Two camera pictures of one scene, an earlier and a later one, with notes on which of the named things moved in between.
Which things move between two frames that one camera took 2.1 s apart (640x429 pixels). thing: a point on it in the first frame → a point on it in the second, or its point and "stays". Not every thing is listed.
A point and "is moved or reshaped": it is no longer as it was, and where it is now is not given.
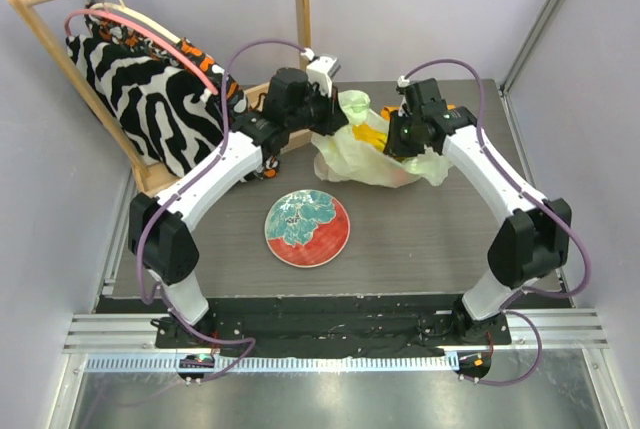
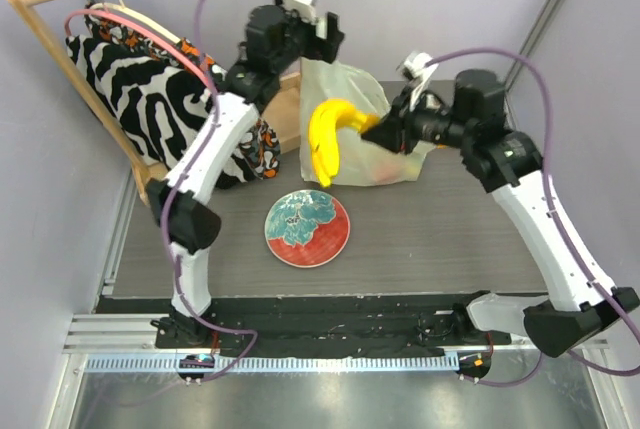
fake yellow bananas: x=364 y=132 is moved or reshaped
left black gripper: x=333 y=115 → x=323 y=49
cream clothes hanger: x=136 y=16 stays
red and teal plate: x=307 y=228 stays
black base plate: x=341 y=325 stays
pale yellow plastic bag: x=344 y=157 is moved or reshaped
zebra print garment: x=167 y=113 stays
